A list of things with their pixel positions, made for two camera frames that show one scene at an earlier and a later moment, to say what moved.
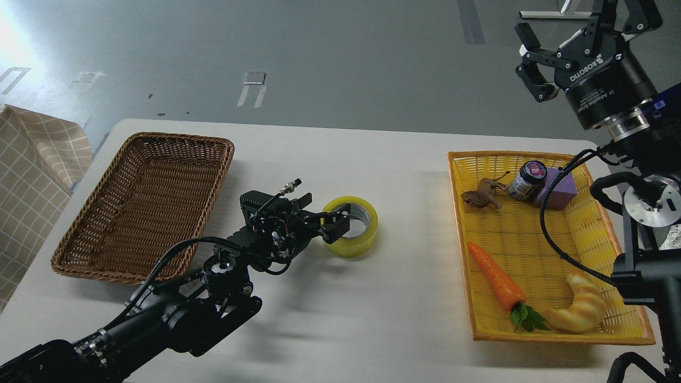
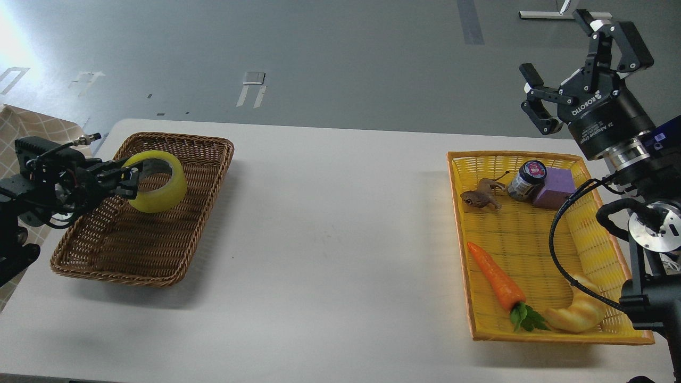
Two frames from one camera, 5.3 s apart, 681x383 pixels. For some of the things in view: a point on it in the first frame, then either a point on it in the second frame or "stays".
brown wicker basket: (157, 193) stays
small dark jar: (529, 182) stays
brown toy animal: (482, 197) stays
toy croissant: (587, 312) stays
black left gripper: (297, 229) to (84, 184)
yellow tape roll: (357, 246) to (169, 197)
